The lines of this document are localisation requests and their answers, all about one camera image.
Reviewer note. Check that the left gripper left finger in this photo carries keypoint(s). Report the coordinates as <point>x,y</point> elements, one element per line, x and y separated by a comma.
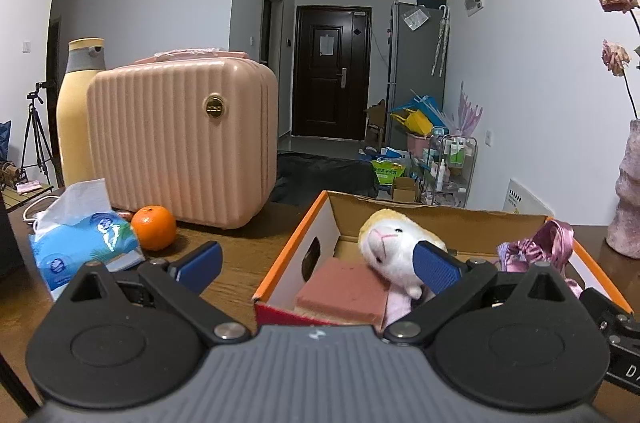
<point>176,287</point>

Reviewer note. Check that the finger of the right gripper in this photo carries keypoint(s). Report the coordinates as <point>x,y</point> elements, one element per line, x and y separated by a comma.
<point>611,320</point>

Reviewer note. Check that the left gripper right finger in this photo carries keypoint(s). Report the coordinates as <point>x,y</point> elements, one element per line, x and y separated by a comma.
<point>457,287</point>

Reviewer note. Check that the white yellow plush toy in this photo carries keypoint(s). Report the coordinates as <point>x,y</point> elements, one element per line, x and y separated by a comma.
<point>386,242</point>

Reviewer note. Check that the pink yellow layered sponge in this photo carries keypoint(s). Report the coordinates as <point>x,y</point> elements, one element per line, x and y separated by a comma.
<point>345,294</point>

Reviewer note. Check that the pink satin scrunchie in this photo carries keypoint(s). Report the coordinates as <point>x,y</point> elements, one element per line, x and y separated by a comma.
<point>553,244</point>

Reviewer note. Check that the lilac fluffy scrunchie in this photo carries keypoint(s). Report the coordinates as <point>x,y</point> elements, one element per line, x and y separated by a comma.
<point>399,304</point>

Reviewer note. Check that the orange fruit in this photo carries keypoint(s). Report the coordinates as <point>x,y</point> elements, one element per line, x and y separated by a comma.
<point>155,227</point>

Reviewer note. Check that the pink textured vase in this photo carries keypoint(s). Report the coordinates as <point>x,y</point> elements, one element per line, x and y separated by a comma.
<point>623,233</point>

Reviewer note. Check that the blue tissue pack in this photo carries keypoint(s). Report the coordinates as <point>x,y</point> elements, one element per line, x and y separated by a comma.
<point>80,226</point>

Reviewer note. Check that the red cardboard box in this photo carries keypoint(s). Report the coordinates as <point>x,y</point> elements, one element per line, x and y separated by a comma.
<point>331,228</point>

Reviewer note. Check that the pink ribbed suitcase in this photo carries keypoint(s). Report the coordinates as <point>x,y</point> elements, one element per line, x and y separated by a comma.
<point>195,131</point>

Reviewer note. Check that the black paper shopping bag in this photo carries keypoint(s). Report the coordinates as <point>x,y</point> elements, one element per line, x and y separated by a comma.
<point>10,256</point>

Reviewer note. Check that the black tripod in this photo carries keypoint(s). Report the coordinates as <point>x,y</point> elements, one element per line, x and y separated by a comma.
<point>34,131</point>

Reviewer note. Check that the yellow thermos jug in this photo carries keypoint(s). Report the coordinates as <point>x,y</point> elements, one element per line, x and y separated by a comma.
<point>85,60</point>

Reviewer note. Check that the grey refrigerator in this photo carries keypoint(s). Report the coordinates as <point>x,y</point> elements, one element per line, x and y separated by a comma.
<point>413,70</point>

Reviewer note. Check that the dark entrance door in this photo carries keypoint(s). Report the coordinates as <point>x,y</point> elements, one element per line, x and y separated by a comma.
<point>331,72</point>

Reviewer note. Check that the wire storage cart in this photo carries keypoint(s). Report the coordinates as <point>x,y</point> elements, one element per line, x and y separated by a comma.
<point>444,170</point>

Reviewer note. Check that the white charger with cable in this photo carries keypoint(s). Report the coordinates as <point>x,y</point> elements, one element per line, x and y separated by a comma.
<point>35,211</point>

